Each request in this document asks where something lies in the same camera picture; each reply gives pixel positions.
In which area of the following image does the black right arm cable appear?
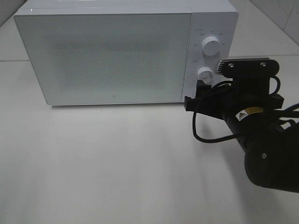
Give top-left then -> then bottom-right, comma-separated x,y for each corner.
192,74 -> 281,143

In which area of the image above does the white timer knob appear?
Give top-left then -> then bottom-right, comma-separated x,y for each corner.
197,66 -> 214,84

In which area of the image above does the white microwave oven body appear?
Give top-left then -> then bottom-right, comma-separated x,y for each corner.
15,0 -> 239,103

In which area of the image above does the white microwave door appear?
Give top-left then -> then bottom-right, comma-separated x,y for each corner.
14,7 -> 192,105

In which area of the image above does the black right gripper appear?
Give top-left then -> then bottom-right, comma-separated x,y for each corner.
184,79 -> 284,121

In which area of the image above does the upper white power knob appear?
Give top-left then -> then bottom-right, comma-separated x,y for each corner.
201,35 -> 221,56

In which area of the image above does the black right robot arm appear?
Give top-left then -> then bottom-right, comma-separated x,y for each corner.
184,79 -> 299,192

